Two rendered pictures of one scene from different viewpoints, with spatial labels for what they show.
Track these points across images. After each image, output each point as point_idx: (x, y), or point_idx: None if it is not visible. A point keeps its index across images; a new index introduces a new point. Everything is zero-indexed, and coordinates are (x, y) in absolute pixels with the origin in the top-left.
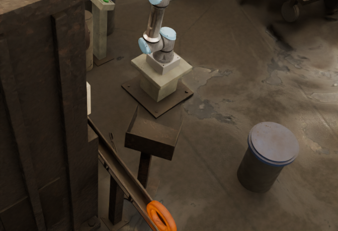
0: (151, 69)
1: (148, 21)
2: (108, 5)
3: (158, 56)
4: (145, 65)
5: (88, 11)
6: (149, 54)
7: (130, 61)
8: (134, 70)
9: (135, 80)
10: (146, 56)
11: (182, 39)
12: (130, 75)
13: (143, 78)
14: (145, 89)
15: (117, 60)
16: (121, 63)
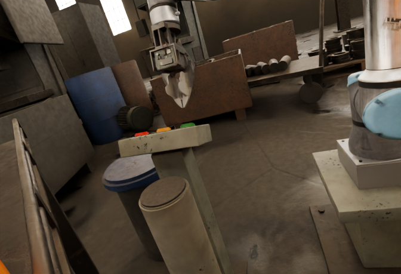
0: (400, 191)
1: (386, 16)
2: (203, 126)
3: (397, 142)
4: (374, 195)
5: (165, 177)
6: (361, 162)
7: (272, 242)
8: (299, 249)
9: (336, 262)
10: (341, 184)
11: (277, 166)
12: (310, 263)
13: (370, 239)
14: (386, 261)
15: (255, 259)
16: (267, 257)
